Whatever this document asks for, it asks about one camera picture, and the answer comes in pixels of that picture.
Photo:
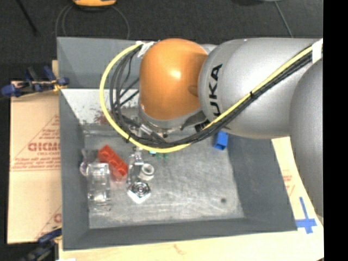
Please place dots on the brown cardboard board, red print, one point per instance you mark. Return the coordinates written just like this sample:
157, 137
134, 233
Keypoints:
32, 135

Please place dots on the red toy brick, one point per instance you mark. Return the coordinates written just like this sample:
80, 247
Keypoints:
112, 160

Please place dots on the clear purple plastic thing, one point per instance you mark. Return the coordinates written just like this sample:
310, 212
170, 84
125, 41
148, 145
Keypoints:
85, 163

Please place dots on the clear plastic cup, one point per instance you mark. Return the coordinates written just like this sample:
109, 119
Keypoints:
98, 185

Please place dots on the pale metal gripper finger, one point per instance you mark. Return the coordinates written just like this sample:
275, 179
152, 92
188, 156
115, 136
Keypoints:
137, 154
133, 171

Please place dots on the grey metal bin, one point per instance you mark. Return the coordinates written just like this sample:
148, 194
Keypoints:
190, 189

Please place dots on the blue block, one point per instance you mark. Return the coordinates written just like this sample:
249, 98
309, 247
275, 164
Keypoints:
220, 140

